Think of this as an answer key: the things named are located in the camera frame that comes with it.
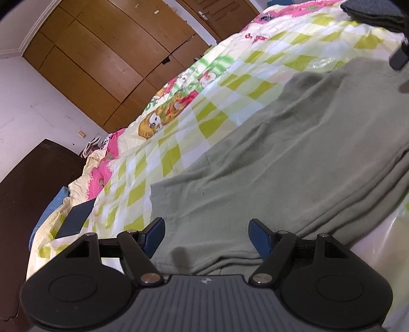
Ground wooden wardrobe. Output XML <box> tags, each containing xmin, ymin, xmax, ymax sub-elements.
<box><xmin>22</xmin><ymin>0</ymin><xmax>212</xmax><ymax>134</ymax></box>

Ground grey-green pants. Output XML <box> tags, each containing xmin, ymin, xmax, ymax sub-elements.
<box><xmin>150</xmin><ymin>57</ymin><xmax>409</xmax><ymax>276</ymax></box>

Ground dark blue folded cloth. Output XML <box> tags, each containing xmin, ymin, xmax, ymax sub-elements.
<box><xmin>55</xmin><ymin>199</ymin><xmax>96</xmax><ymax>239</ymax></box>

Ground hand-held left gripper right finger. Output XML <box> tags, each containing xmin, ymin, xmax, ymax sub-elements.
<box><xmin>248</xmin><ymin>219</ymin><xmax>349</xmax><ymax>286</ymax></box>

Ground white and black bag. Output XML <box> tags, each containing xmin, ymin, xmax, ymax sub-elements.
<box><xmin>83</xmin><ymin>135</ymin><xmax>112</xmax><ymax>158</ymax></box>

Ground dark brown headboard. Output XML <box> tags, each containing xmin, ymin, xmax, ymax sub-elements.
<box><xmin>0</xmin><ymin>138</ymin><xmax>87</xmax><ymax>321</ymax></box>

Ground dark grey folded cloth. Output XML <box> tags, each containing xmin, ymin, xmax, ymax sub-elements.
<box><xmin>340</xmin><ymin>0</ymin><xmax>407</xmax><ymax>33</ymax></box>

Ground blue pillow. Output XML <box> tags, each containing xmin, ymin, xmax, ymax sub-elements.
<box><xmin>29</xmin><ymin>186</ymin><xmax>70</xmax><ymax>250</ymax></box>

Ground wooden door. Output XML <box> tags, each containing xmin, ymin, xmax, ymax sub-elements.
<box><xmin>175</xmin><ymin>0</ymin><xmax>260</xmax><ymax>43</ymax></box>

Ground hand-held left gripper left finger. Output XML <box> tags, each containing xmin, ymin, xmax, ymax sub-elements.
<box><xmin>64</xmin><ymin>217</ymin><xmax>166</xmax><ymax>286</ymax></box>

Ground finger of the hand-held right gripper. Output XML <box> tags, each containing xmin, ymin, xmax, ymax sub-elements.
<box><xmin>389</xmin><ymin>34</ymin><xmax>409</xmax><ymax>94</ymax></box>

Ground printed checkered blanket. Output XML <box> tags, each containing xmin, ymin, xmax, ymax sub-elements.
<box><xmin>26</xmin><ymin>0</ymin><xmax>409</xmax><ymax>332</ymax></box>

